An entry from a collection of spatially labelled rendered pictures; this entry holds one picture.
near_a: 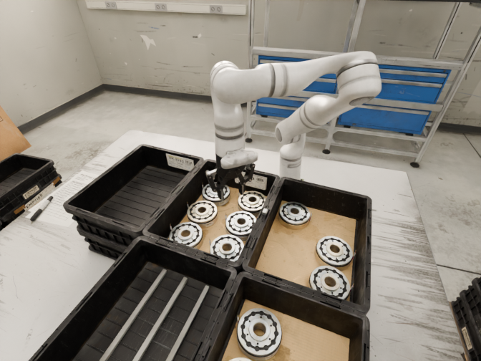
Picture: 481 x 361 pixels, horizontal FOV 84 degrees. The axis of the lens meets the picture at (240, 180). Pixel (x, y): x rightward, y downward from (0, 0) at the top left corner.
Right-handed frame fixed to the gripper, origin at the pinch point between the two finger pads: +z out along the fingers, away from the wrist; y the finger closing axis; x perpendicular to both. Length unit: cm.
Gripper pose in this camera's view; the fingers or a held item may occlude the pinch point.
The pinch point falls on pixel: (231, 192)
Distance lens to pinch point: 76.3
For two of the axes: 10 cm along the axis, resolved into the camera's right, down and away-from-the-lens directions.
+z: 0.0, 7.8, 6.3
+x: 4.0, 5.8, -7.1
